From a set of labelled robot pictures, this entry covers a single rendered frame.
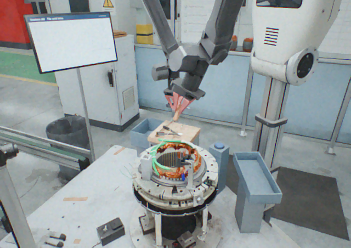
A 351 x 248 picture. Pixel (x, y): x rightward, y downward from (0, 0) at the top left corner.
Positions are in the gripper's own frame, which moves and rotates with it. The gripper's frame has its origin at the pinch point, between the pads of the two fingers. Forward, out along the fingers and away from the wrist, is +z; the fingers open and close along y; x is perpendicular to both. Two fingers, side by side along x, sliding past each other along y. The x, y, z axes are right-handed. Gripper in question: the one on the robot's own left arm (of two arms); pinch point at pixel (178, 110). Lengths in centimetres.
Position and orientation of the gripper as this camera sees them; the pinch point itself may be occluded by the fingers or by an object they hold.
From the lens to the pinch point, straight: 81.6
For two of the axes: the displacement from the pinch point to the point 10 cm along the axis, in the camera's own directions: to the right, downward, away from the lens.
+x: 4.5, -2.9, 8.4
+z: -3.6, 8.1, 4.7
